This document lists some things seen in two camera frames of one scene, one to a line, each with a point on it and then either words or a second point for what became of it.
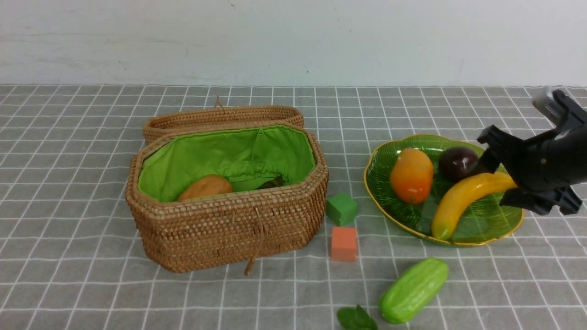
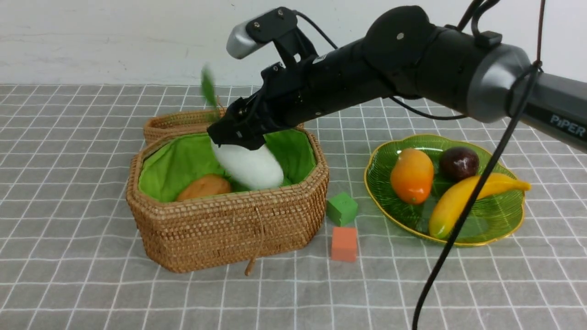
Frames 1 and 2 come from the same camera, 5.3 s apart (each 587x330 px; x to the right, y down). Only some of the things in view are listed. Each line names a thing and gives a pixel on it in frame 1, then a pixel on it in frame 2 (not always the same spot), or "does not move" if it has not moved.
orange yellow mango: [411, 175] does not move
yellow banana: [452, 200] does not move
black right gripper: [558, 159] to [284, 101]
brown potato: [209, 185] does not move
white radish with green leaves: [355, 318] to [257, 169]
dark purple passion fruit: [456, 163] does not move
